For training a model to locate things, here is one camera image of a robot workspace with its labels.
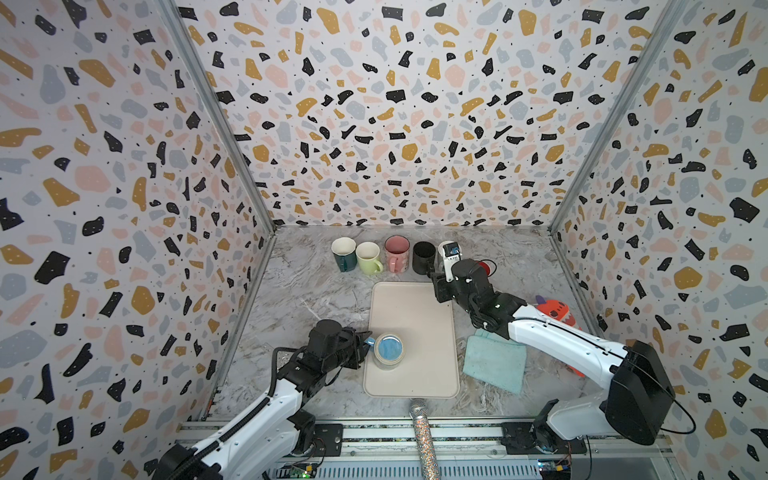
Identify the black mug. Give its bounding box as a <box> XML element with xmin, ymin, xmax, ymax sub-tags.
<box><xmin>412</xmin><ymin>241</ymin><xmax>437</xmax><ymax>277</ymax></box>

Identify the blue glazed mug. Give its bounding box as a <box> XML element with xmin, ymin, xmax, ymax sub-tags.
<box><xmin>365</xmin><ymin>333</ymin><xmax>405</xmax><ymax>370</ymax></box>

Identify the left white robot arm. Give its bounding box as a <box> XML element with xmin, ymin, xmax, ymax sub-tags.
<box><xmin>152</xmin><ymin>319</ymin><xmax>372</xmax><ymax>479</ymax></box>

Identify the pink ghost mug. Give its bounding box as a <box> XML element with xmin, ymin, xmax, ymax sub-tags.
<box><xmin>384</xmin><ymin>235</ymin><xmax>411</xmax><ymax>274</ymax></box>

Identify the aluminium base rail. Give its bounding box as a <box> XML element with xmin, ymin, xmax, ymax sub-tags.
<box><xmin>267</xmin><ymin>417</ymin><xmax>683</xmax><ymax>479</ymax></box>

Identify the dark green mug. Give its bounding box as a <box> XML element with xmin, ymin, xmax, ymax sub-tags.
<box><xmin>331</xmin><ymin>237</ymin><xmax>357</xmax><ymax>273</ymax></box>

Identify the beige plastic tray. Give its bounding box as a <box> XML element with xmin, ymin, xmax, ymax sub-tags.
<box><xmin>363</xmin><ymin>282</ymin><xmax>460</xmax><ymax>399</ymax></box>

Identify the light green mug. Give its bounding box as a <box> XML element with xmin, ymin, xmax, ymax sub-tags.
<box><xmin>356</xmin><ymin>241</ymin><xmax>383</xmax><ymax>275</ymax></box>

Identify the glittery tube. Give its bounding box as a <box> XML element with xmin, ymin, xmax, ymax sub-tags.
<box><xmin>409</xmin><ymin>398</ymin><xmax>441</xmax><ymax>480</ymax></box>

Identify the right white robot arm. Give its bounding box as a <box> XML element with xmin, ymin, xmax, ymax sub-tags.
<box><xmin>429</xmin><ymin>259</ymin><xmax>675</xmax><ymax>452</ymax></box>

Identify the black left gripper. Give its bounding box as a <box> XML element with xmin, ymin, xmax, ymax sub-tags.
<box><xmin>321</xmin><ymin>327</ymin><xmax>372</xmax><ymax>375</ymax></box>

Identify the white mug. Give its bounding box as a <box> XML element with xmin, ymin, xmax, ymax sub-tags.
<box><xmin>477</xmin><ymin>259</ymin><xmax>498</xmax><ymax>277</ymax></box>

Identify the teal cloth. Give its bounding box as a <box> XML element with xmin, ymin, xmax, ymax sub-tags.
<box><xmin>463</xmin><ymin>330</ymin><xmax>527</xmax><ymax>395</ymax></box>

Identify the grey mug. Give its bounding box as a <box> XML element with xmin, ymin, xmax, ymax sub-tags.
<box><xmin>437</xmin><ymin>241</ymin><xmax>452</xmax><ymax>258</ymax></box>

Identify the red plush monster toy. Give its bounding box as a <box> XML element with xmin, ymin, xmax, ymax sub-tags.
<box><xmin>534</xmin><ymin>294</ymin><xmax>586</xmax><ymax>378</ymax></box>

